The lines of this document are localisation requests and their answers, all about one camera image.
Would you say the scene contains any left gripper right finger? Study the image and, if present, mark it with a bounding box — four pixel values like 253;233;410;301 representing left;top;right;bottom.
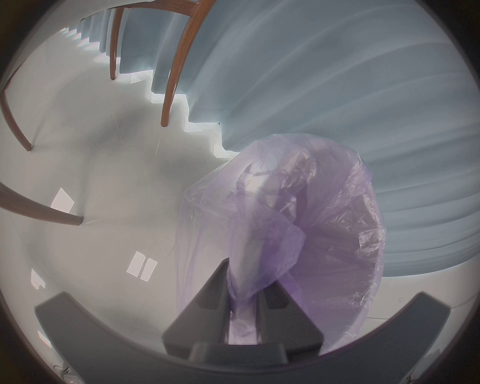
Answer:
257;281;324;355

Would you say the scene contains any pale blue curtain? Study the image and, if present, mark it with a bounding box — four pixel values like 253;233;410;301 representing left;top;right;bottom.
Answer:
62;0;480;278

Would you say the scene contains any purple plastic bag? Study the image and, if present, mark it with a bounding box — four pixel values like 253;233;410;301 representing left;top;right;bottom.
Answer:
175;133;387;357

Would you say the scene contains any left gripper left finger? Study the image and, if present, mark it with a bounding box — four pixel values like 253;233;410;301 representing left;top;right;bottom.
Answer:
162;258;231;357

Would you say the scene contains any white cushioned wooden chair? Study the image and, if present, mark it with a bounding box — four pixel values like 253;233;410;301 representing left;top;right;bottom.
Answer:
0;0;218;226

